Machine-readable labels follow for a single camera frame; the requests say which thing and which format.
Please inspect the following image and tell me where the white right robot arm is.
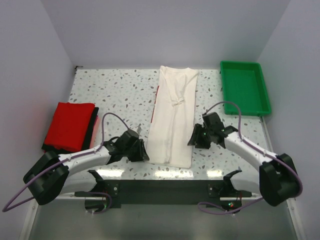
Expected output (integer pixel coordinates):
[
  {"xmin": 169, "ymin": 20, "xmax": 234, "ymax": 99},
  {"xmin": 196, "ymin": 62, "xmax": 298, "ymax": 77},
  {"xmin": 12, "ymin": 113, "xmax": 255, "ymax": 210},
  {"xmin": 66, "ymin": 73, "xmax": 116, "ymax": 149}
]
[{"xmin": 188, "ymin": 112, "xmax": 303, "ymax": 207}]

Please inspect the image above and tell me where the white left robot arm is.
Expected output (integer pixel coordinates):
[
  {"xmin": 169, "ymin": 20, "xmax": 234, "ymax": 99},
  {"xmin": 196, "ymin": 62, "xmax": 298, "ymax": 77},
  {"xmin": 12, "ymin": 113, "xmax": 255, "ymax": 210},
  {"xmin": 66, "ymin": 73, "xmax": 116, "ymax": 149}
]
[{"xmin": 23, "ymin": 129, "xmax": 150, "ymax": 206}]

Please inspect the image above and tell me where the green plastic tray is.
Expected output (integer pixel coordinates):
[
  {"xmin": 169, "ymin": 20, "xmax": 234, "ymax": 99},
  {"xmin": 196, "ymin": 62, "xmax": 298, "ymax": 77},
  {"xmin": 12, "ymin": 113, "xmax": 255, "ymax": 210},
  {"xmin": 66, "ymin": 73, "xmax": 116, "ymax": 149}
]
[{"xmin": 220, "ymin": 60, "xmax": 272, "ymax": 117}]

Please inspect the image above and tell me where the white t shirt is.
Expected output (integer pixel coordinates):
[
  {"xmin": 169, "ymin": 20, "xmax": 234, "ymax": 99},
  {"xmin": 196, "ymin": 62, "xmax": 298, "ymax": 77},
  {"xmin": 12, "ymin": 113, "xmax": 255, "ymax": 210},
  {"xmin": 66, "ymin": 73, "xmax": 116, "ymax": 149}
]
[{"xmin": 146, "ymin": 66, "xmax": 199, "ymax": 169}]

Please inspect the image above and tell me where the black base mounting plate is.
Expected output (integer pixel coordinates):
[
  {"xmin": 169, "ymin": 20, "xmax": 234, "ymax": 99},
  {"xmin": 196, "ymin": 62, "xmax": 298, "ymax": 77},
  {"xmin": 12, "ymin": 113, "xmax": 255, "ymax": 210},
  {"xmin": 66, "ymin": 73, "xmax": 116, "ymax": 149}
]
[{"xmin": 74, "ymin": 180, "xmax": 252, "ymax": 213}]

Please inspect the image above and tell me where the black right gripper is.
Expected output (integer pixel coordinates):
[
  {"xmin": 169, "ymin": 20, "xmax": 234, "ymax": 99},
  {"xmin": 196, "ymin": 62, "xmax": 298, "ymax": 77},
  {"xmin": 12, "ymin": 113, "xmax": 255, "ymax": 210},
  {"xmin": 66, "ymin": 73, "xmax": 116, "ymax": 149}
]
[{"xmin": 187, "ymin": 123, "xmax": 213, "ymax": 149}]

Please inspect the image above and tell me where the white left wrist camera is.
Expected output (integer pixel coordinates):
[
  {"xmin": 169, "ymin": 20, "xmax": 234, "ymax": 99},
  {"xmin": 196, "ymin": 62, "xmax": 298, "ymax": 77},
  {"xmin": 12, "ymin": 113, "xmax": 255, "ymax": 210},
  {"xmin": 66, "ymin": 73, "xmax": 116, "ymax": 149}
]
[{"xmin": 135, "ymin": 125, "xmax": 142, "ymax": 134}]

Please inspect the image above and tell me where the aluminium rail frame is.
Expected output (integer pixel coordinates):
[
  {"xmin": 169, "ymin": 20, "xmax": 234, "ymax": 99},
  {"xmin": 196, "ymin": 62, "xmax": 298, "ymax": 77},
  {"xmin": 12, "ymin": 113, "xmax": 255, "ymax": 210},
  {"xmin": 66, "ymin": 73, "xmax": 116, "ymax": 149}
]
[{"xmin": 20, "ymin": 195, "xmax": 306, "ymax": 240}]

